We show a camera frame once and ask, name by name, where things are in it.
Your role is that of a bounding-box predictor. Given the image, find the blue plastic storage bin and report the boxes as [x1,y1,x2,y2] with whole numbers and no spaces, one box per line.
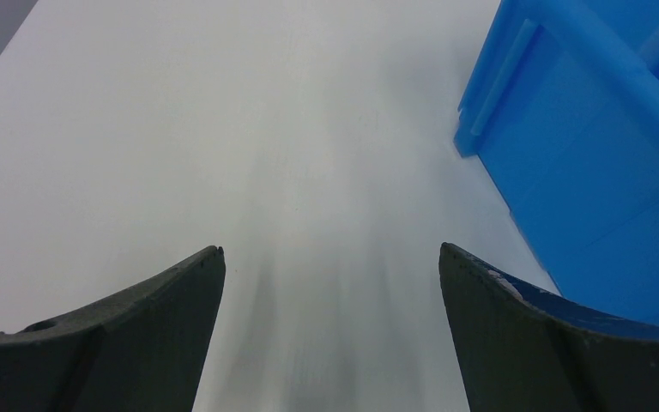
[454,1,659,325]

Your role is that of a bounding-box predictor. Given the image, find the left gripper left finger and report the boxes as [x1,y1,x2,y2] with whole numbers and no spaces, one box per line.
[0,246,227,411]

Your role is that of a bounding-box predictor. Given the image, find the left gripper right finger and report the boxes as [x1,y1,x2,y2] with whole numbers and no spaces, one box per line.
[438,243,659,411]

